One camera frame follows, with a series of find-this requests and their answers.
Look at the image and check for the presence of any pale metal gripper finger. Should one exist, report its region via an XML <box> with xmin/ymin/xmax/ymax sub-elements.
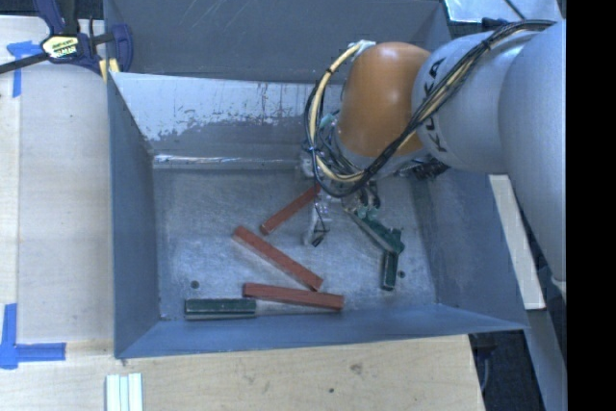
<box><xmin>301</xmin><ymin>205</ymin><xmax>320</xmax><ymax>247</ymax></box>
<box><xmin>317</xmin><ymin>202</ymin><xmax>334</xmax><ymax>248</ymax></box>

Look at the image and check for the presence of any red-brown flat block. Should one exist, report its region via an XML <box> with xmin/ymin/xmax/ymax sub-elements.
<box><xmin>242</xmin><ymin>281</ymin><xmax>346</xmax><ymax>312</ymax></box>
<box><xmin>231</xmin><ymin>225</ymin><xmax>325</xmax><ymax>293</ymax></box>
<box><xmin>259</xmin><ymin>184</ymin><xmax>322</xmax><ymax>237</ymax></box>

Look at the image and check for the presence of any dark green flat block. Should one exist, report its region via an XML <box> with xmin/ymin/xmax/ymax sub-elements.
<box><xmin>381</xmin><ymin>249</ymin><xmax>401</xmax><ymax>292</ymax></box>
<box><xmin>183</xmin><ymin>297</ymin><xmax>259</xmax><ymax>321</ymax></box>
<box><xmin>344</xmin><ymin>205</ymin><xmax>406</xmax><ymax>255</ymax></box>

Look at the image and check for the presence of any grey metal bin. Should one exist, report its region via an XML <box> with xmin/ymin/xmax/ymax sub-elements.
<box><xmin>101</xmin><ymin>0</ymin><xmax>531</xmax><ymax>360</ymax></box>

